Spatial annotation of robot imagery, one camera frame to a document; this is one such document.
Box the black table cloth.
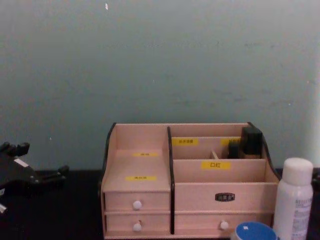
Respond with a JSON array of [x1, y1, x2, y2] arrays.
[[0, 167, 320, 240]]

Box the pale wooden desk organizer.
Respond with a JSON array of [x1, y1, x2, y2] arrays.
[[98, 121, 282, 240]]

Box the small wooden drawer white knob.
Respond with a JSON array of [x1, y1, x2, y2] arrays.
[[104, 212, 172, 234], [104, 191, 172, 212]]

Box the white plastic bottle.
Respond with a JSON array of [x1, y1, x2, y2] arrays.
[[272, 157, 315, 240]]

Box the black rectangular box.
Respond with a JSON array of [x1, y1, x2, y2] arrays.
[[240, 126, 264, 156]]

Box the wide wooden drawer white knob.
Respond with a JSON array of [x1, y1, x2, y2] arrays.
[[174, 211, 273, 232]]

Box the small black roll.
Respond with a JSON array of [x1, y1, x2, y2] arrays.
[[227, 139, 242, 159]]

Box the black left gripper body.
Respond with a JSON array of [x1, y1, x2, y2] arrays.
[[0, 151, 43, 199]]

